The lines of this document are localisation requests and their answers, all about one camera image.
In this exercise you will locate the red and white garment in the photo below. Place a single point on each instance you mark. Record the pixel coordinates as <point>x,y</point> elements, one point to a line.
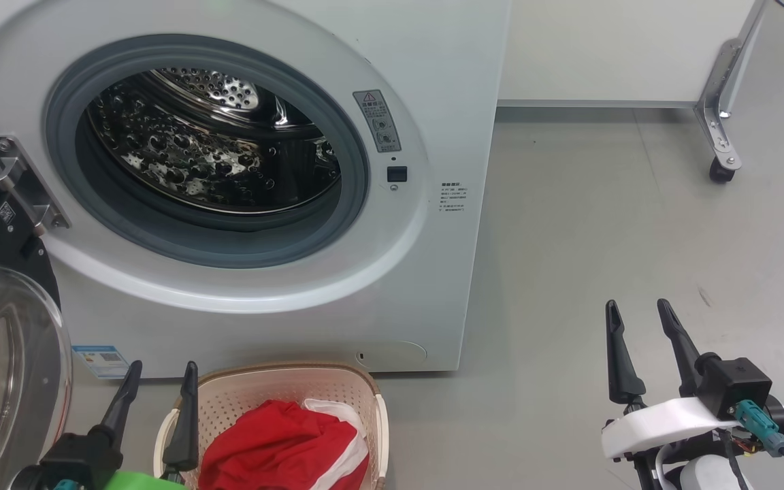
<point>269,449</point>

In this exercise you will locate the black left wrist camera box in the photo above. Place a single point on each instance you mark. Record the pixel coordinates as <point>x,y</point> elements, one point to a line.
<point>82,459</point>

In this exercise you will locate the white washing machine body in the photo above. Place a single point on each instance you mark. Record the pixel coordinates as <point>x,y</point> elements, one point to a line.
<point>433,272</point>

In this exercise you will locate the grey rubber door gasket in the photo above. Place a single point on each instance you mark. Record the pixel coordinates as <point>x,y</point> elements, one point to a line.
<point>354,190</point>

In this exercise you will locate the round white filter cover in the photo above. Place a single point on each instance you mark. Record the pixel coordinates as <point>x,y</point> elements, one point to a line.
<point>392,355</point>

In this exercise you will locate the blue energy label sticker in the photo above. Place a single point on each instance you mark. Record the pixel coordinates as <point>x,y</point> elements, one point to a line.
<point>99,361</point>

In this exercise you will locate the steel perforated washer drum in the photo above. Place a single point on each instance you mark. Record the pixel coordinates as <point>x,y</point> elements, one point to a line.
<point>181,156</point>

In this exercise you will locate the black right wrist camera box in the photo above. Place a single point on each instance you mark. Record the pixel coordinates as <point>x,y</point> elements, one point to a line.
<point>736,384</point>

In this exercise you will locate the white cabinet panel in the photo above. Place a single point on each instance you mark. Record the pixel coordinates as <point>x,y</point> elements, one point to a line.
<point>603,47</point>

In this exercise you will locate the small printed text label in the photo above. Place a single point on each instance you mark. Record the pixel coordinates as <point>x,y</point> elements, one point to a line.
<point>453,197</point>

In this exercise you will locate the metal leg with caster wheel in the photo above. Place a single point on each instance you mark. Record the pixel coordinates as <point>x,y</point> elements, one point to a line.
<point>719,129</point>

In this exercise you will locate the grey warning sticker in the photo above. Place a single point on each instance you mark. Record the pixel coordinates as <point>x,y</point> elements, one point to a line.
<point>377,122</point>

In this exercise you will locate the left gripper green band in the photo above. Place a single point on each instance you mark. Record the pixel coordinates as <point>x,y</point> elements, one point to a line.
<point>143,483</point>

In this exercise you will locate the metal door hinge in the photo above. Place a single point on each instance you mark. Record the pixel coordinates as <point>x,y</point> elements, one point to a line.
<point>24,187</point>

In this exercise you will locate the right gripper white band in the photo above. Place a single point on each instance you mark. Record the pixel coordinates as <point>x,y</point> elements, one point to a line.
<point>657,425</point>

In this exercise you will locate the cream perforated laundry basket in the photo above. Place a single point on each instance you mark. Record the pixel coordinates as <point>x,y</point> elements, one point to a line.
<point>276,384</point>

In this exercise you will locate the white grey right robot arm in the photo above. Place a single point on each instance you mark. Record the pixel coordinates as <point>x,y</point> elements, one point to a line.
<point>705,476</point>

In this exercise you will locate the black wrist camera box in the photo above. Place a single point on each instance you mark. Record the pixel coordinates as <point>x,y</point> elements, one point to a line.
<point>736,384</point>
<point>82,459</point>

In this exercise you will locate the black square door latch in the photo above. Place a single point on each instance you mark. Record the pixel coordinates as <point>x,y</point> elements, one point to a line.
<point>397,173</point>

